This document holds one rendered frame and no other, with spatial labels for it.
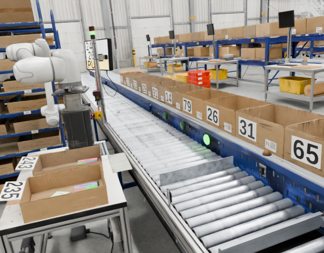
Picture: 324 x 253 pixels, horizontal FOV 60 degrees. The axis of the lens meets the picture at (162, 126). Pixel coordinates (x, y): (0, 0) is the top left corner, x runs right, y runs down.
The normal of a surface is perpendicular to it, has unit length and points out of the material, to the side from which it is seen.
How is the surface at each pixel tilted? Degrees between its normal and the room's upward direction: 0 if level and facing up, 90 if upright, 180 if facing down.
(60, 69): 91
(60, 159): 89
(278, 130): 90
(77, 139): 90
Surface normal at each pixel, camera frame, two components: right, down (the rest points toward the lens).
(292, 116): -0.93, 0.17
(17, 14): 0.34, 0.72
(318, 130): 0.35, 0.24
